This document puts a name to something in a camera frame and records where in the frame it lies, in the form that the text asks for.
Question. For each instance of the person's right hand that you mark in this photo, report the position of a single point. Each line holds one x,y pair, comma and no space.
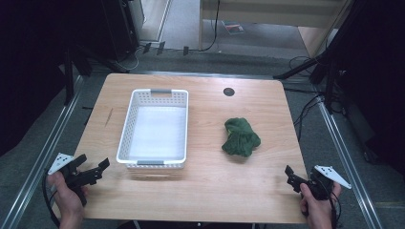
315,208

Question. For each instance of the magazine with red cover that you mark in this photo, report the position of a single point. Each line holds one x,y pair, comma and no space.
234,27

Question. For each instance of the dark green cloth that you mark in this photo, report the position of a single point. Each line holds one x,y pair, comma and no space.
240,138

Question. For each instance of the aluminium frame rail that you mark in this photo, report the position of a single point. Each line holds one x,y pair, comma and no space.
341,143
207,74
65,108

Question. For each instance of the person's left hand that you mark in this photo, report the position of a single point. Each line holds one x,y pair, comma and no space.
67,200

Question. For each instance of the black metal stand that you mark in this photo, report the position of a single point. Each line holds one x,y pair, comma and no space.
68,79

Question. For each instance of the black cabinet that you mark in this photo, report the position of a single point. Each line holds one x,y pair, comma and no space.
117,28

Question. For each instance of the light wooden furniture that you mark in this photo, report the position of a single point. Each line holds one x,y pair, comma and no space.
270,11

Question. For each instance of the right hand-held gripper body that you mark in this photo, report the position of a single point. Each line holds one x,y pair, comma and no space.
320,186

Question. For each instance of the small black floor bracket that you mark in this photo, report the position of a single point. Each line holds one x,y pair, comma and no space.
185,50
146,47
160,47

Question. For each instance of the white plastic basket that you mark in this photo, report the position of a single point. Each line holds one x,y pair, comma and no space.
156,133

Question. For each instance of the black tripod stand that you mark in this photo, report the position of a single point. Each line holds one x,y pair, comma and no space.
302,67

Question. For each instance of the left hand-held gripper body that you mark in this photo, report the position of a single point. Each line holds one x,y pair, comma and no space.
78,178

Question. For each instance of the round black table grommet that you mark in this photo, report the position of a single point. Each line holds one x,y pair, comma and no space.
228,92

